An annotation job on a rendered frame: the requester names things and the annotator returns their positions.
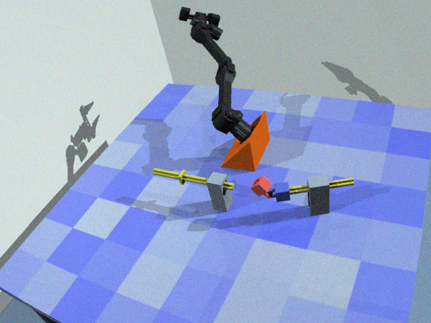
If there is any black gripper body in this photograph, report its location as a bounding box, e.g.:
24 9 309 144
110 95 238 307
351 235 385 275
179 7 220 27

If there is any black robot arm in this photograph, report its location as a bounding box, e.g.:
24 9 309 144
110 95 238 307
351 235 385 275
190 17 256 144

